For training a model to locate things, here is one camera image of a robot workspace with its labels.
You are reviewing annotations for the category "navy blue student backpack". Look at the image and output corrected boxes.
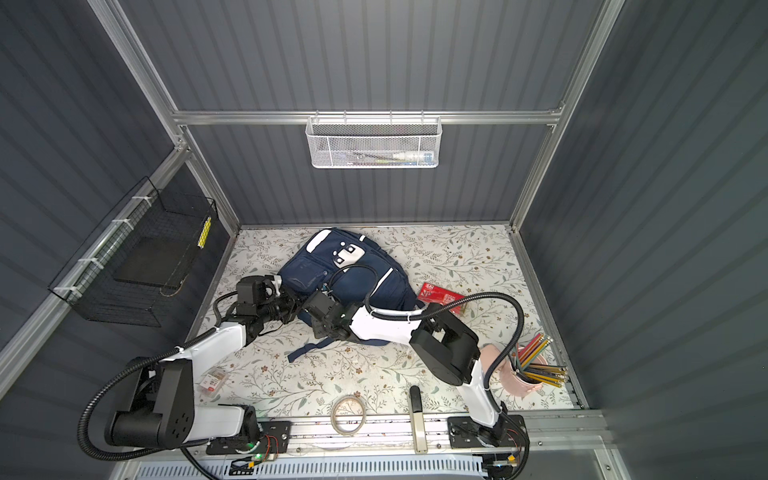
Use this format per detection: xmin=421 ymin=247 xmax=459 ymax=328
xmin=277 ymin=226 xmax=421 ymax=364

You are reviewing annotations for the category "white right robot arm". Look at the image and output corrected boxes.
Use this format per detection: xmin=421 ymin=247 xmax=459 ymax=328
xmin=288 ymin=291 xmax=524 ymax=446

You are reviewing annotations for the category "small clear eraser box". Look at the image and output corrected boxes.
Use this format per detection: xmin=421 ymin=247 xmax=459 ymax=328
xmin=198 ymin=367 xmax=229 ymax=395

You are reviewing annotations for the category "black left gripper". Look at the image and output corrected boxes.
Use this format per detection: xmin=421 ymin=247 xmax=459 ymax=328
xmin=258 ymin=285 xmax=312 ymax=325

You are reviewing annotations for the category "beige stapler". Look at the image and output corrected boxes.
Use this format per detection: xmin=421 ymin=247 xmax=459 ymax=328
xmin=409 ymin=385 xmax=428 ymax=454

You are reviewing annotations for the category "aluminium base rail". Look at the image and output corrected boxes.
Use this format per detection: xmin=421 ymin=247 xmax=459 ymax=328
xmin=277 ymin=410 xmax=615 ymax=457

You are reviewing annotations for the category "white wire mesh basket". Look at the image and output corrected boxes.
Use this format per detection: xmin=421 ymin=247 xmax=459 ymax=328
xmin=305 ymin=115 xmax=443 ymax=170

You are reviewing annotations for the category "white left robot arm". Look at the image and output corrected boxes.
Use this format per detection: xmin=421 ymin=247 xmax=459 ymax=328
xmin=104 ymin=275 xmax=300 ymax=453

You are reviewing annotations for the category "red card box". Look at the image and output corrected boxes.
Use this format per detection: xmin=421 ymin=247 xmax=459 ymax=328
xmin=417 ymin=282 xmax=464 ymax=306

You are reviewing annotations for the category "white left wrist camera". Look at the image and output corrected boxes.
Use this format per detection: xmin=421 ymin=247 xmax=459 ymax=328
xmin=264 ymin=275 xmax=282 ymax=298

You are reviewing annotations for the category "coloured pencils bundle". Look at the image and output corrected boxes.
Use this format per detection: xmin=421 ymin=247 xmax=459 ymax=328
xmin=508 ymin=333 xmax=569 ymax=388

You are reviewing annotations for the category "clear tape roll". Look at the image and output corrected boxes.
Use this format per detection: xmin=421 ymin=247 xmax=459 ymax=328
xmin=330 ymin=394 xmax=367 ymax=437

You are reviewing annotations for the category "black wire basket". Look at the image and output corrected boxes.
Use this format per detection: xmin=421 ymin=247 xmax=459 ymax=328
xmin=49 ymin=181 xmax=218 ymax=328

